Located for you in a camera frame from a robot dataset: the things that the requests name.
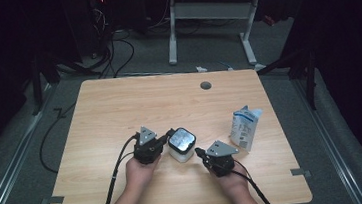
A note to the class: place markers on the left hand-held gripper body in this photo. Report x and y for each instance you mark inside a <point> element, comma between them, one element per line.
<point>147,152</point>

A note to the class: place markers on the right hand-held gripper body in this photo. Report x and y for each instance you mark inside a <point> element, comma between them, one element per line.
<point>222,165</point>

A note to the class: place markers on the clear jar with black lid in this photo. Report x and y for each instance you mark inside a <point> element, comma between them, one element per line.
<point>181,140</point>

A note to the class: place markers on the blue and white pouch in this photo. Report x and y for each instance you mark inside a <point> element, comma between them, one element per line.
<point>245,129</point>

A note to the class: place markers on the person's right hand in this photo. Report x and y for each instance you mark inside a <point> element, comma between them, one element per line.
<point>233,182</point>

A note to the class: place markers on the person's left hand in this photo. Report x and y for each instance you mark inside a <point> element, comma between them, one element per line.
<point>140,174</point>

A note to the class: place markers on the round grey table grommet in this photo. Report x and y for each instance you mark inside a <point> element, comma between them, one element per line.
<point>206,86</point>

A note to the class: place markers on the grey tape strip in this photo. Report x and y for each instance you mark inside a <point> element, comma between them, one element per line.
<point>298,171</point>
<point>56,200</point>

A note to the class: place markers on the small white plug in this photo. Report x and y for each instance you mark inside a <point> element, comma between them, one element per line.
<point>201,69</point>

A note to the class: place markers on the black metal stand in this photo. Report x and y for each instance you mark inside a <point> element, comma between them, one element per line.
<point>309,83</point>
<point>36,89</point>

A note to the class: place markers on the small red object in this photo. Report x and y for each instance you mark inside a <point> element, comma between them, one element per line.
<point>269,19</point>

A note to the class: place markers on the metal floor rail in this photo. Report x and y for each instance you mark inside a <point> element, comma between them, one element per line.
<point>8,169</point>
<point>326,135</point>

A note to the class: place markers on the white metal desk frame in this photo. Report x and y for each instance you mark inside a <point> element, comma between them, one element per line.
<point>209,12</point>

